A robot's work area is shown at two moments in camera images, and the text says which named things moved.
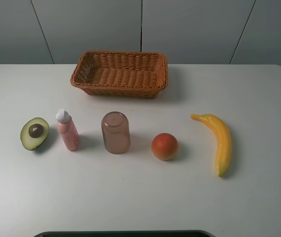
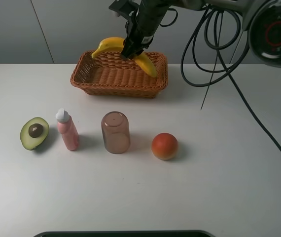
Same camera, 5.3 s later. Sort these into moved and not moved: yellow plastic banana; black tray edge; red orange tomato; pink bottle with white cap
Moved: yellow plastic banana
Not moved: black tray edge; red orange tomato; pink bottle with white cap
